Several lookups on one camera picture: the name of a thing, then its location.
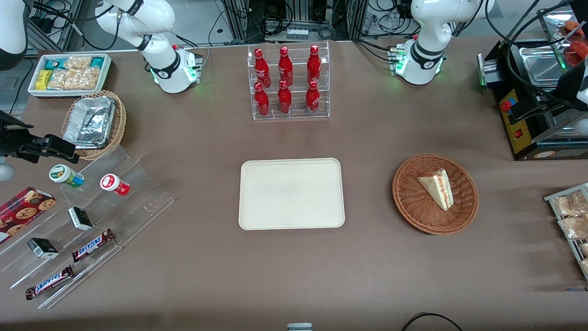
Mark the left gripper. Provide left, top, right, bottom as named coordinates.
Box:
left=507, top=59, right=588, bottom=123

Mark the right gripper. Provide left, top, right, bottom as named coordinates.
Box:
left=0, top=110, right=80, bottom=165

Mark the triangle sandwich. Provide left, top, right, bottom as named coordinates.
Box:
left=417, top=168, right=455, bottom=212

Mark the oval wicker basket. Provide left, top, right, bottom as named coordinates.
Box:
left=61, top=90, right=127, bottom=161

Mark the round brown wicker basket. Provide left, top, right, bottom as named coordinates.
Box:
left=392, top=154, right=479, bottom=236

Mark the cream rectangular tray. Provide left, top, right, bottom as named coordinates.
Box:
left=238, top=158, right=346, bottom=231

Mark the black machine with yellow panel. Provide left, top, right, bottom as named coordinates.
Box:
left=477, top=8, right=588, bottom=161

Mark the green lid cup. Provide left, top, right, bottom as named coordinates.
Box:
left=49, top=164, right=85, bottom=188

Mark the steel pan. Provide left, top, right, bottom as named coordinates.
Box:
left=518, top=46, right=567, bottom=87

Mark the aluminium foil container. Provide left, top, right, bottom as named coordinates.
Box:
left=63, top=96, right=116, bottom=149

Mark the red cookie box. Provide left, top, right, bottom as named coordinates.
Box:
left=0, top=186, right=57, bottom=245

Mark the yellow snack packet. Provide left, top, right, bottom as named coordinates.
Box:
left=35, top=69, right=53, bottom=91

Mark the red lid cup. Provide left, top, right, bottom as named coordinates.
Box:
left=100, top=173, right=130, bottom=197

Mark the small black box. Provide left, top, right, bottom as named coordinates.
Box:
left=68, top=206, right=94, bottom=232
left=26, top=237, right=60, bottom=259

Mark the clear bag of crackers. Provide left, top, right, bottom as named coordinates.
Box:
left=47, top=56, right=101, bottom=91

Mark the red food piece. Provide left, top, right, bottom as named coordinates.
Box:
left=565, top=40, right=588, bottom=66

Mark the grey rack with snack bags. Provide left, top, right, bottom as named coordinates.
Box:
left=544, top=183, right=588, bottom=281

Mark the clear acrylic stepped shelf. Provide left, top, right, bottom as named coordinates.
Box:
left=0, top=146, right=175, bottom=310

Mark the white snack bin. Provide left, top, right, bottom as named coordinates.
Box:
left=27, top=53, right=113, bottom=98

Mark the clear snack bag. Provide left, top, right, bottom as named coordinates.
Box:
left=558, top=215, right=588, bottom=240
left=553, top=190, right=588, bottom=217

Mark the Snickers bar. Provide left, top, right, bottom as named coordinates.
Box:
left=71, top=228, right=116, bottom=263
left=25, top=265, right=74, bottom=301

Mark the red cola bottle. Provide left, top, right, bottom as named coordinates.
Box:
left=277, top=80, right=293, bottom=115
left=278, top=46, right=294, bottom=87
left=254, top=48, right=272, bottom=88
left=254, top=82, right=271, bottom=117
left=306, top=44, right=322, bottom=85
left=305, top=80, right=321, bottom=114

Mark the clear acrylic bottle rack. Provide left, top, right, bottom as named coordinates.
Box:
left=247, top=41, right=331, bottom=121

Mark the black cable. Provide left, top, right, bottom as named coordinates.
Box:
left=401, top=312, right=465, bottom=331

